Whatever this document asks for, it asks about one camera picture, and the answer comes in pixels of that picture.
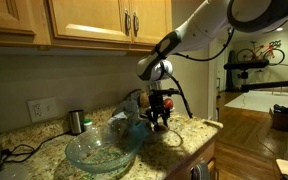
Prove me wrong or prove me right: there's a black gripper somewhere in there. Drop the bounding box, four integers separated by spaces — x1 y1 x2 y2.
146 94 172 127

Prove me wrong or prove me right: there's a brown potato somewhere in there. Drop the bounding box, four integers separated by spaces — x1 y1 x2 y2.
153 123 169 133

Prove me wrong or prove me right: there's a plastic potato bag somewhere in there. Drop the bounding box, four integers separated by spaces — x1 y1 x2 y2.
107 88 185 149

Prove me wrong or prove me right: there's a clear glass bowl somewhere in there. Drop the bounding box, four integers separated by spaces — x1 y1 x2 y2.
64 125 146 175

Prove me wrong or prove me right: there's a small red round object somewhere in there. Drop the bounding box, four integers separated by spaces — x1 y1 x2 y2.
163 98 174 110

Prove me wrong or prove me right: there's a brown rounded object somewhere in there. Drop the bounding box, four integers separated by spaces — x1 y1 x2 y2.
139 91 151 108

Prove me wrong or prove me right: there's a wooden lower cabinet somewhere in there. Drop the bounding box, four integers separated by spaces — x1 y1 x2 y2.
165 138 218 180

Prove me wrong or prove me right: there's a wooden cabinet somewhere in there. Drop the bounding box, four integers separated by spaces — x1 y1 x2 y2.
165 138 218 180
0 0 173 56

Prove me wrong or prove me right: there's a grey hanging dish towel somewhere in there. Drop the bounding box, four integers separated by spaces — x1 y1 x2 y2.
190 160 212 180

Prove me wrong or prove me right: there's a white jar green lid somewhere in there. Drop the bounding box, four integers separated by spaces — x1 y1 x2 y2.
83 118 94 132

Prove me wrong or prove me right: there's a stainless steel cup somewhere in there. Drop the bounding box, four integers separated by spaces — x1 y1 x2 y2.
68 109 86 135

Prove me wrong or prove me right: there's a white floor rug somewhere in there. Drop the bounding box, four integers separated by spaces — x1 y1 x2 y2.
223 89 288 114

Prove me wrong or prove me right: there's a dark storage box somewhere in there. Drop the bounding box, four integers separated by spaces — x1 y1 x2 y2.
268 103 288 132

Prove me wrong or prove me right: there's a wooden upper cabinet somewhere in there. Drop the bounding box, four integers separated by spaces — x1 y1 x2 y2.
0 0 173 56

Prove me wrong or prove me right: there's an orange bicycle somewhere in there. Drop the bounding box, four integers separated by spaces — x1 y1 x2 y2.
235 39 287 67

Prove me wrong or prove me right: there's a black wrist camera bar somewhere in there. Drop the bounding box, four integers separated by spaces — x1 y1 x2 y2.
152 88 182 96

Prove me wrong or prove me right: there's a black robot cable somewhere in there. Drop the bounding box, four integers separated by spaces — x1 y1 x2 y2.
158 28 236 119

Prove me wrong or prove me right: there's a dark metal cabinet handle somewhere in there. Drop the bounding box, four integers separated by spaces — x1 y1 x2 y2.
123 9 132 37
132 11 141 38

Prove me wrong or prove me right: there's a white wall outlet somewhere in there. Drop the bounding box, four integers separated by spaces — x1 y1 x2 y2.
27 97 58 123

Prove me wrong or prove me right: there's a black power cord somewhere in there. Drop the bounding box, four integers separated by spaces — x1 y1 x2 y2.
0 130 72 164

